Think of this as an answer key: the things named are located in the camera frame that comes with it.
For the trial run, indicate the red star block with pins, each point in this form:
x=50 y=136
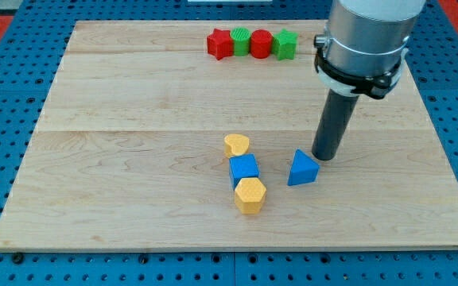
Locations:
x=220 y=43

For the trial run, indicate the green cylinder block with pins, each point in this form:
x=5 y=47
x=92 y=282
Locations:
x=241 y=41

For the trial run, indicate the red cylinder block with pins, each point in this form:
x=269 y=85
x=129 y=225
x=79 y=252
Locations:
x=260 y=43

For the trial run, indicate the blue triangle block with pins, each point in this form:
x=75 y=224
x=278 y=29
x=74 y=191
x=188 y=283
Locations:
x=303 y=170

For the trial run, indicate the yellow heart block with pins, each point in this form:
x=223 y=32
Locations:
x=236 y=145

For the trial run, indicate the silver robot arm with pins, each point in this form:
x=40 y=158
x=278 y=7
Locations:
x=363 y=46

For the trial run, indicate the green star block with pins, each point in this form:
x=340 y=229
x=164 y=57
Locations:
x=284 y=44

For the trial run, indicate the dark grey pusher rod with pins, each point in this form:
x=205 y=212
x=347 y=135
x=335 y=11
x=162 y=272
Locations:
x=335 y=117

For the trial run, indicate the yellow hexagon block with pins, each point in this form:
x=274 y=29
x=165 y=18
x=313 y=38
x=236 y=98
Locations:
x=250 y=195

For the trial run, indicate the blue cube block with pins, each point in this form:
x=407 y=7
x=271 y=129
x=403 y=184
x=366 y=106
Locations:
x=245 y=166

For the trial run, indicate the wooden board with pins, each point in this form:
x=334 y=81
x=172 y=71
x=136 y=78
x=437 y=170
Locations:
x=127 y=155

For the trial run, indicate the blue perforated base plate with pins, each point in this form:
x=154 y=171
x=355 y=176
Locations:
x=30 y=52

